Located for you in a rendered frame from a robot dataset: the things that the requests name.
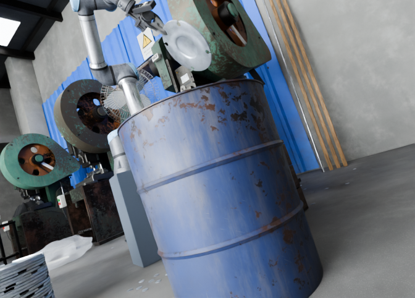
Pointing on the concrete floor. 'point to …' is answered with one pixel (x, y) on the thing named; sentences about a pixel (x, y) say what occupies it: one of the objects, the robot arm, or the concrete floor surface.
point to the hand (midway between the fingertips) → (165, 31)
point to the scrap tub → (221, 194)
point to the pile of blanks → (27, 280)
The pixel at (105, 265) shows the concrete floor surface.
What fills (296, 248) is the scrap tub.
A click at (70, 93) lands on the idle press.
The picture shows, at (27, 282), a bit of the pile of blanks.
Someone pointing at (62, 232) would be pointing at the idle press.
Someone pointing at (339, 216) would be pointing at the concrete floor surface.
